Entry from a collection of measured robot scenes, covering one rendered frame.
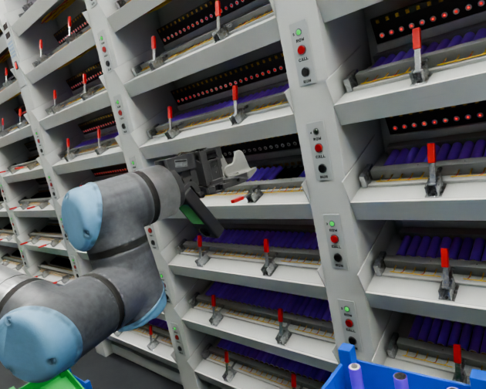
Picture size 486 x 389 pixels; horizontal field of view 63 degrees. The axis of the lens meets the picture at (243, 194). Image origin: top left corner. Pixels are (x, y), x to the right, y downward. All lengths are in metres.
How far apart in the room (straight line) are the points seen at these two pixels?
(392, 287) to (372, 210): 0.17
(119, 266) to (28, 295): 0.12
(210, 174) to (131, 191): 0.16
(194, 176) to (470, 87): 0.47
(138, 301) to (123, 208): 0.13
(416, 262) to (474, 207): 0.19
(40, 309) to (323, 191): 0.58
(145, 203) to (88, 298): 0.16
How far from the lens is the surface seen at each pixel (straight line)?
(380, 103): 0.78
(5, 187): 2.60
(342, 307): 0.95
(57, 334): 0.51
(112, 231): 0.60
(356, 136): 0.88
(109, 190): 0.61
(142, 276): 0.61
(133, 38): 1.40
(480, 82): 0.73
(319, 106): 0.83
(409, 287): 0.89
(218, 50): 1.01
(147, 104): 1.36
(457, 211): 0.78
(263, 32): 0.92
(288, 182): 0.96
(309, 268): 1.01
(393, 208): 0.81
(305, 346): 1.11
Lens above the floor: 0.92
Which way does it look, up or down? 9 degrees down
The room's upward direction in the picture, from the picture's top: 12 degrees counter-clockwise
